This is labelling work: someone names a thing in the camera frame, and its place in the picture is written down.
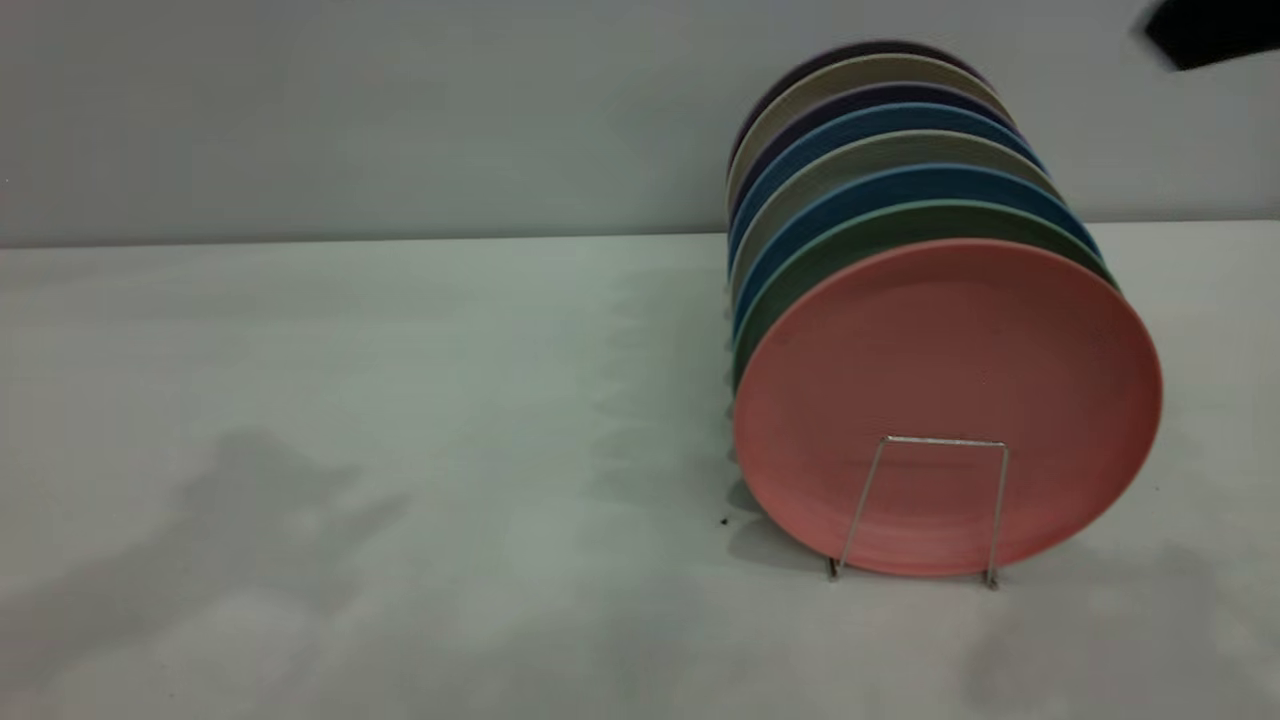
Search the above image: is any green plastic plate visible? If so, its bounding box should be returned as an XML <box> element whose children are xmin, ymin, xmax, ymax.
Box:
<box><xmin>732</xmin><ymin>200</ymin><xmax>1119</xmax><ymax>391</ymax></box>

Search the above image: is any blue plastic plate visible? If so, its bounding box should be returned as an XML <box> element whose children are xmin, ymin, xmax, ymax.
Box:
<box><xmin>733</xmin><ymin>165</ymin><xmax>1103</xmax><ymax>341</ymax></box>
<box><xmin>728</xmin><ymin>104</ymin><xmax>1046</xmax><ymax>266</ymax></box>

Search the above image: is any dark purple plastic plate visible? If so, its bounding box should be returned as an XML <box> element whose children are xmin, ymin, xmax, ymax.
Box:
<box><xmin>728</xmin><ymin>82</ymin><xmax>1016</xmax><ymax>226</ymax></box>
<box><xmin>728</xmin><ymin>40</ymin><xmax>991</xmax><ymax>171</ymax></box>

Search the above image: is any metal wire plate rack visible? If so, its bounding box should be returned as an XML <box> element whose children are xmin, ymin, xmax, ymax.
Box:
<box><xmin>827</xmin><ymin>434</ymin><xmax>1010</xmax><ymax>592</ymax></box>

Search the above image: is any beige plastic plate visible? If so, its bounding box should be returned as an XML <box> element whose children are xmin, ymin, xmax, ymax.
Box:
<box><xmin>730</xmin><ymin>130</ymin><xmax>1063</xmax><ymax>301</ymax></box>
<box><xmin>727</xmin><ymin>55</ymin><xmax>1011</xmax><ymax>216</ymax></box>

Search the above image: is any pink plastic plate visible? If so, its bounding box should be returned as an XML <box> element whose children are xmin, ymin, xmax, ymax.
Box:
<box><xmin>732</xmin><ymin>238</ymin><xmax>1164</xmax><ymax>578</ymax></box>

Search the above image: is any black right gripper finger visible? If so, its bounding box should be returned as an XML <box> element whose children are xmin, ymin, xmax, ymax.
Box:
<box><xmin>1144</xmin><ymin>0</ymin><xmax>1280</xmax><ymax>72</ymax></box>

